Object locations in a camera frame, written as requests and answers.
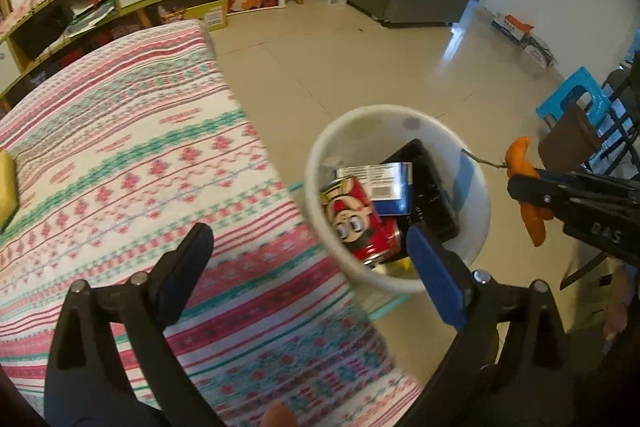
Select white cardboard box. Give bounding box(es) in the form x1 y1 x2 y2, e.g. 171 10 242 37
522 34 559 70

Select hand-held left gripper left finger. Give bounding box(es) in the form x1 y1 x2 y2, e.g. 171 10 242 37
42 223 226 427

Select orange chili pepper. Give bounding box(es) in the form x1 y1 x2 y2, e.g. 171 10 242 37
460 136 549 249

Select yellow cardboard box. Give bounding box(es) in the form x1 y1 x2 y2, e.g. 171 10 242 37
181 0 229 32

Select yellow sponge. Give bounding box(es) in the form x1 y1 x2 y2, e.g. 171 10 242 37
0 150 22 233

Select red cartoon drink can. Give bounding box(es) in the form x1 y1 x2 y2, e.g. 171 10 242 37
319 175 404 271

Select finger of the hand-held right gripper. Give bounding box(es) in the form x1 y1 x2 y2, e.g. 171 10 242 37
534 168 637 196
506 173 569 223

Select black chair brown seat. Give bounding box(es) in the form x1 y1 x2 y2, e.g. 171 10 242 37
538 54 640 290

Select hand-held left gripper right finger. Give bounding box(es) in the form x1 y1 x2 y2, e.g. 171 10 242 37
400 224 576 427

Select cardboard boxes by wall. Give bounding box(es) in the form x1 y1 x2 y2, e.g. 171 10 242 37
491 13 536 46

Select person's left hand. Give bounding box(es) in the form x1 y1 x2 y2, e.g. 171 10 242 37
262 404 297 427

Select striped patterned table cloth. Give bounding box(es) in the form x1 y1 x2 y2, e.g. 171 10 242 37
0 19 426 427

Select white round waste bin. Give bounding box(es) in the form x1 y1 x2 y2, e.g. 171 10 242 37
304 104 492 296

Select black box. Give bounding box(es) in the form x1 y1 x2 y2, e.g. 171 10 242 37
382 138 461 244

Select person's right hand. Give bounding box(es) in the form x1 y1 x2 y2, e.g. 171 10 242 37
602 264 632 344

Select blue and white box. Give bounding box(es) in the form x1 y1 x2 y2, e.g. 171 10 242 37
335 161 417 216

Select blue plastic stool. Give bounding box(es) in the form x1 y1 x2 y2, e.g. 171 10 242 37
536 67 614 128

